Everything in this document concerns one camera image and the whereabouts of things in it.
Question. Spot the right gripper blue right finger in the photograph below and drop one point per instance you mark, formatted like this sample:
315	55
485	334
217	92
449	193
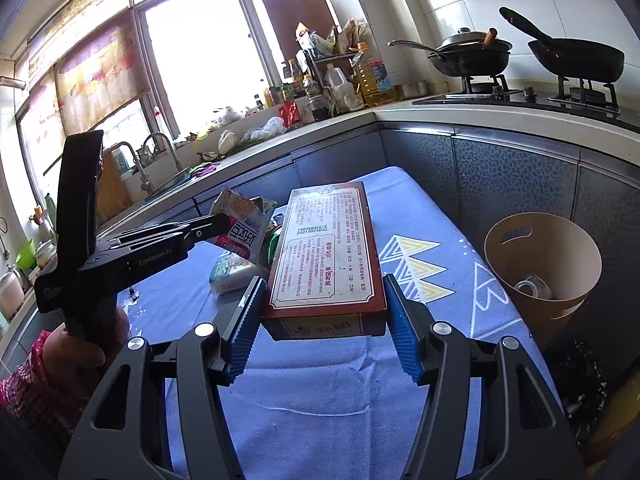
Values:
406	323

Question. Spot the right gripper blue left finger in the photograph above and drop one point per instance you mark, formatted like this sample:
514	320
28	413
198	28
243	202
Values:
239	334

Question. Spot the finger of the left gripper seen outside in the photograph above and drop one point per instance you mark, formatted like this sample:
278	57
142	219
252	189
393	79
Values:
197	230

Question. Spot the white tissue pack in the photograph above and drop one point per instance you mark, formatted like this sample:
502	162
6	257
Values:
231	272

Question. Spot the red cardboard box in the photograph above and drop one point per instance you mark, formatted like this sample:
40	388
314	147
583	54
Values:
325	280

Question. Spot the left pink patterned sleeve forearm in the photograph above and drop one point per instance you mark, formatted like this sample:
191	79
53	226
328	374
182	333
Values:
30	397

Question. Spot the tan round trash bin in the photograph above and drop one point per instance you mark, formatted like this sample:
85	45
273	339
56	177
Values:
547	264

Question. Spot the left hand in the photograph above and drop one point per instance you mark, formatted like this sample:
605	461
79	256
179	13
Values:
74	366

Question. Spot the crumpled milk carton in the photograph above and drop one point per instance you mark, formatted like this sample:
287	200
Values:
249	219

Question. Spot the wooden cutting board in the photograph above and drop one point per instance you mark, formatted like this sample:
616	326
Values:
112	197

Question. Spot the blue patterned tablecloth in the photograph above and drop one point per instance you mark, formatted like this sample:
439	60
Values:
339	408

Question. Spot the white plastic bag on counter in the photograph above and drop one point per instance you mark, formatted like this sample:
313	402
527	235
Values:
273	127

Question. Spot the red snack bag on counter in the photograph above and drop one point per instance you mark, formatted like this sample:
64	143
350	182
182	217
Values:
290	114

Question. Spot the dark soy sauce bottle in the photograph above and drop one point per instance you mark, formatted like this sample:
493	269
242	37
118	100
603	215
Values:
316	100

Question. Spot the white plastic jug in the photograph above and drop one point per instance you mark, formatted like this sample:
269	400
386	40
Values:
342	90

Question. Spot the yellow cooking oil bottle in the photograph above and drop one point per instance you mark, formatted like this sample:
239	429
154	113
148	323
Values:
372	76

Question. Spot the black wok with lid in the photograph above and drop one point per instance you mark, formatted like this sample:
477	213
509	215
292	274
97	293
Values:
465	54

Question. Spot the gas stove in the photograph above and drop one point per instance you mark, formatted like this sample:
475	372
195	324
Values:
576	97

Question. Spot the black frying pan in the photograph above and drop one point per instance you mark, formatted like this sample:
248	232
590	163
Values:
569	57

